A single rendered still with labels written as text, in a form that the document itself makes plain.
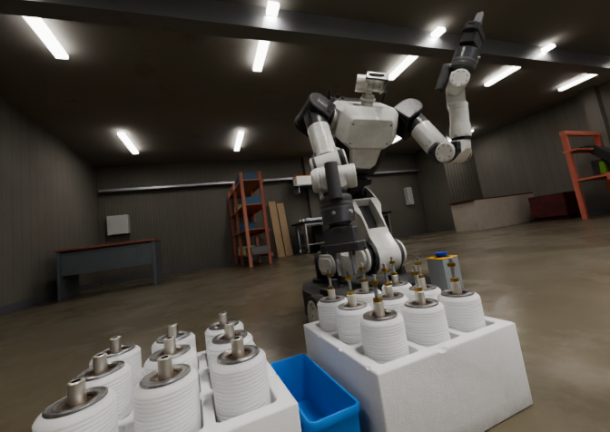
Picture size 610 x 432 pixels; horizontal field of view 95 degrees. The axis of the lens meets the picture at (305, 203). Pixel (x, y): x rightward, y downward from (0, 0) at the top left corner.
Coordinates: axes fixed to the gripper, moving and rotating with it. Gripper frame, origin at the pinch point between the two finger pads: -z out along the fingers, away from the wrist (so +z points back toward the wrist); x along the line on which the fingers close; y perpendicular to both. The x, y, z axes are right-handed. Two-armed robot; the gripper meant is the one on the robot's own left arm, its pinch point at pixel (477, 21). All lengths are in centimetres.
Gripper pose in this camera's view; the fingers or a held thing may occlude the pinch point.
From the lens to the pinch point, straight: 139.0
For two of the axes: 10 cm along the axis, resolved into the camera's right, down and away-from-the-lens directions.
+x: -6.7, -1.0, -7.4
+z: -2.7, 9.5, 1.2
